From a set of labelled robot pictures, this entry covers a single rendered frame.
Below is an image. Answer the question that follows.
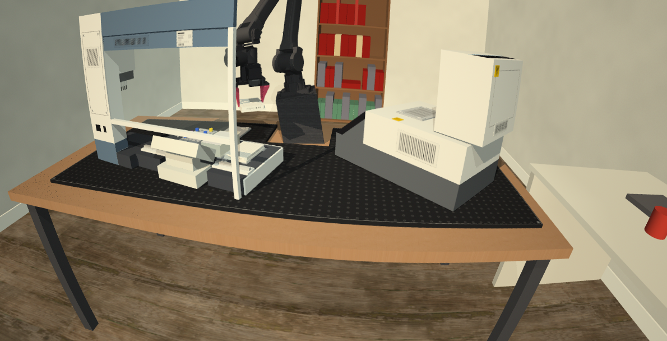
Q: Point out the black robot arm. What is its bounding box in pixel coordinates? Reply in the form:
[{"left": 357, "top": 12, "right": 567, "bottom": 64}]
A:
[{"left": 236, "top": 0, "right": 311, "bottom": 97}]

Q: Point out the cream benchtop instrument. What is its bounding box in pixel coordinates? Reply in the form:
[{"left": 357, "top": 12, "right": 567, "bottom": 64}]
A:
[{"left": 335, "top": 49, "right": 523, "bottom": 211}]

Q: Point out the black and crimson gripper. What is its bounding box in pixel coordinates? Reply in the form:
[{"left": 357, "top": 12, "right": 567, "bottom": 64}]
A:
[{"left": 236, "top": 63, "right": 270, "bottom": 107}]

